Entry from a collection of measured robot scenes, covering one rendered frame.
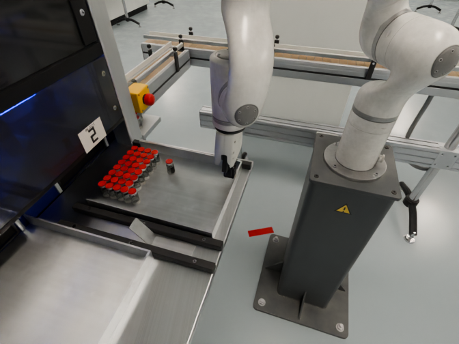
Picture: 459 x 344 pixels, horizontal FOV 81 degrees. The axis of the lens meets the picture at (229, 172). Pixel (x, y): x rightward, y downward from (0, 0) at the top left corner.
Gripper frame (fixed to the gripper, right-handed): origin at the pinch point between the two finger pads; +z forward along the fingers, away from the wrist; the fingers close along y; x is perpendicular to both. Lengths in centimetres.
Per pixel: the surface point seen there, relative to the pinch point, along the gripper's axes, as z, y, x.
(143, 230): 1.3, 23.6, -13.7
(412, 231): 85, -67, 94
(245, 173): 4.4, -4.9, 3.4
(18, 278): 4, 40, -35
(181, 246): 4.2, 23.5, -4.7
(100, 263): 4.3, 32.3, -20.2
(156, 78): -1, -46, -46
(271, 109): 63, -144, -7
